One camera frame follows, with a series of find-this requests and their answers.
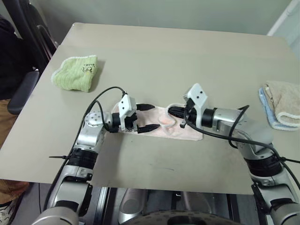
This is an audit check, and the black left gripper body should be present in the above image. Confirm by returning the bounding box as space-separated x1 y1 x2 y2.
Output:
123 97 139 134

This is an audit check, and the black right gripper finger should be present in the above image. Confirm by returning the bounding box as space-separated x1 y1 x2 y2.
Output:
166 105 187 113
169 111 187 119

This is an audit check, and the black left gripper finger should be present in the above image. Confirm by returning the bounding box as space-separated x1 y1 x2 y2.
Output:
137 124 161 135
136 103 156 113

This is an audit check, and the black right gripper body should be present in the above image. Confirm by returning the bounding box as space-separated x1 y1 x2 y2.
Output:
184 98 200 125

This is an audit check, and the pink fluffy towel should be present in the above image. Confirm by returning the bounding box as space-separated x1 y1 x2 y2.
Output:
112 102 203 142

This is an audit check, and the green folded towel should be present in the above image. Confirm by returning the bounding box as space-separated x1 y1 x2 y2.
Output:
51 54 98 93

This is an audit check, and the light blue folded towel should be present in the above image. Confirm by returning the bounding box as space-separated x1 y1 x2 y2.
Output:
258 86 300 131

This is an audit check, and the beige folded towel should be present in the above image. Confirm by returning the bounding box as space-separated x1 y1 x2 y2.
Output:
264 80 300 128

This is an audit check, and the black zip tie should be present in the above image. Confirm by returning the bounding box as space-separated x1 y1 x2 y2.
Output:
48 155 71 161

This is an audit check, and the grey rounded shell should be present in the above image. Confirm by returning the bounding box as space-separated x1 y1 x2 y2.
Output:
118 187 151 225
182 191 212 214

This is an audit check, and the black office chair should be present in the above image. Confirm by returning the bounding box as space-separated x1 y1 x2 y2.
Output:
7 0 59 115

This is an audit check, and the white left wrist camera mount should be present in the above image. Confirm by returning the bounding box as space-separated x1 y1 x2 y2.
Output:
118 93 135 131

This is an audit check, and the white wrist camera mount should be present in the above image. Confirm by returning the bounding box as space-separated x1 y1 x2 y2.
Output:
183 83 209 128
118 93 135 131

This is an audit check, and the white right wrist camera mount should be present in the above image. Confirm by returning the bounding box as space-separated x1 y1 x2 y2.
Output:
183 83 209 128

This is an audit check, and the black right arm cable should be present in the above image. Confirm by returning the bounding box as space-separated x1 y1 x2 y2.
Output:
183 105 300 183

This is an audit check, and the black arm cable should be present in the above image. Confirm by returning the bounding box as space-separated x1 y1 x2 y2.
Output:
183 105 300 183
43 86 128 211

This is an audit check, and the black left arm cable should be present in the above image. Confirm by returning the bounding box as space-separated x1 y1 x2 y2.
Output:
43 86 128 211

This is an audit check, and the white door frame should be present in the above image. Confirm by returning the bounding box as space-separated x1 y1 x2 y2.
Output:
267 0 300 55

